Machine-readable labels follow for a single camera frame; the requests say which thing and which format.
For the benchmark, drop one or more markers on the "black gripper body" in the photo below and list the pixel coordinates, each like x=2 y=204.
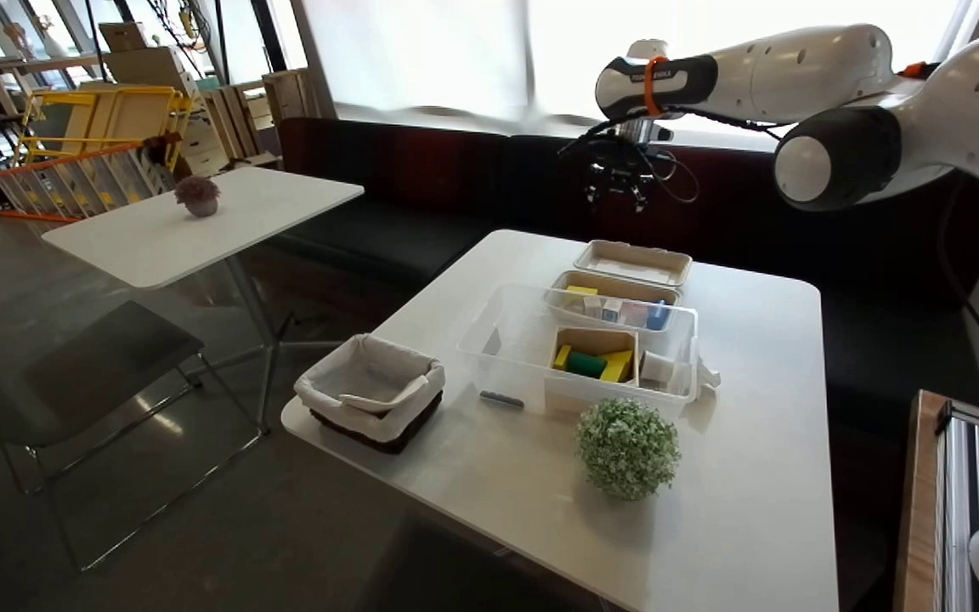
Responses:
x=624 y=164

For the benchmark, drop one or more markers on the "beige clamshell carton box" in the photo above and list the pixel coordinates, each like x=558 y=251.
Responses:
x=631 y=258

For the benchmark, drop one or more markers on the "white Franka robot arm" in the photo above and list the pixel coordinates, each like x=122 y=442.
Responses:
x=784 y=71

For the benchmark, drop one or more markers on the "small white open box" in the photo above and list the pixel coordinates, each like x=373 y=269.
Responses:
x=585 y=394

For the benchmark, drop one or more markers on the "yellow rectangular block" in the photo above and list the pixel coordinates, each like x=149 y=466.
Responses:
x=580 y=290

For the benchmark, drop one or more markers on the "blue rectangular block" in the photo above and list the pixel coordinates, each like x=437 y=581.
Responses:
x=657 y=318

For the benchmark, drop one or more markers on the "small yellow toy block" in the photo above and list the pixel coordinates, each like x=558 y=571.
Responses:
x=562 y=354

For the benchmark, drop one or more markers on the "green toy block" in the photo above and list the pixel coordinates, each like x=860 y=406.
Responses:
x=585 y=364

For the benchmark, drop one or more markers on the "clear plastic storage bin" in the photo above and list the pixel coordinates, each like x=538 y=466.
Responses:
x=507 y=350

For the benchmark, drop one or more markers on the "dark upholstered bench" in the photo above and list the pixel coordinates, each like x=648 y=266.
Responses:
x=423 y=190

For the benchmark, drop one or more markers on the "small green potted plant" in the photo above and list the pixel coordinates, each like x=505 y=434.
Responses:
x=631 y=451

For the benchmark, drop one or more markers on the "grey basket white liner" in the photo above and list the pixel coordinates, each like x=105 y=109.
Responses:
x=367 y=378

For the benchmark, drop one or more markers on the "wooden crates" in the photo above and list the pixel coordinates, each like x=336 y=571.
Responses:
x=273 y=106

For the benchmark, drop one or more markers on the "white side table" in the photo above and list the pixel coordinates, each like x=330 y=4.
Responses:
x=261 y=207

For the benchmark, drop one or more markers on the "brown round pot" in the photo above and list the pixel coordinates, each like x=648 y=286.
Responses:
x=199 y=194

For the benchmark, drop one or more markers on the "yellow metal rack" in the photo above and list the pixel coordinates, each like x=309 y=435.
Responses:
x=104 y=113

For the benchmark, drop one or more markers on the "orange slatted rack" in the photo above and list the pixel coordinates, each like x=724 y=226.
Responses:
x=58 y=181

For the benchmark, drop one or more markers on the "dark metal frame chair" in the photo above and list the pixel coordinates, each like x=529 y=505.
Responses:
x=91 y=362

